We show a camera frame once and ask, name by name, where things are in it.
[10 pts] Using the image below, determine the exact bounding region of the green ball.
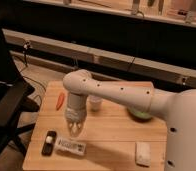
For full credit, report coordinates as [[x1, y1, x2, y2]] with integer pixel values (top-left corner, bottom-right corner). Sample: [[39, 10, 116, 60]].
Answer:
[[128, 108, 152, 121]]

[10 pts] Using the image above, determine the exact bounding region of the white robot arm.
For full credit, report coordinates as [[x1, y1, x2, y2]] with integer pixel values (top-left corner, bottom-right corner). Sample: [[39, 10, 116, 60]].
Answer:
[[63, 69, 196, 171]]

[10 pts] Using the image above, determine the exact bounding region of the small white cup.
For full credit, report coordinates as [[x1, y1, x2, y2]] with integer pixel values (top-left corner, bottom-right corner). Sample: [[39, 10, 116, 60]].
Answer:
[[89, 96, 102, 111]]

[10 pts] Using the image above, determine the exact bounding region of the black chair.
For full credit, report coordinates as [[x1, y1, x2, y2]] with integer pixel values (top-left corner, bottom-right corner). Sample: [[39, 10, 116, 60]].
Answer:
[[0, 81, 40, 156]]

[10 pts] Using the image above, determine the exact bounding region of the orange carrot toy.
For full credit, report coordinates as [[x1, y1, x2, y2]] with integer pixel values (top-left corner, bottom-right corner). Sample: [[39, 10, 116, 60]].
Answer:
[[56, 93, 65, 110]]

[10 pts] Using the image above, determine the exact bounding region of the white sponge block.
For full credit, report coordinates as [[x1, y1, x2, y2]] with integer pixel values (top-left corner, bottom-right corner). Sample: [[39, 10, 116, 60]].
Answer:
[[135, 142, 151, 167]]

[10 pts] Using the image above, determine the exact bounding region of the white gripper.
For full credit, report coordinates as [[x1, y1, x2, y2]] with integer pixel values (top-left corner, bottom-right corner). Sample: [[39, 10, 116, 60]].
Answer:
[[65, 93, 87, 136]]

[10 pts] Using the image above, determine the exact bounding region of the black cable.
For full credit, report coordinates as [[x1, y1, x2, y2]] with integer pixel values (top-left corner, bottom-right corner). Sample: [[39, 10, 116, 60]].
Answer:
[[11, 46, 47, 105]]

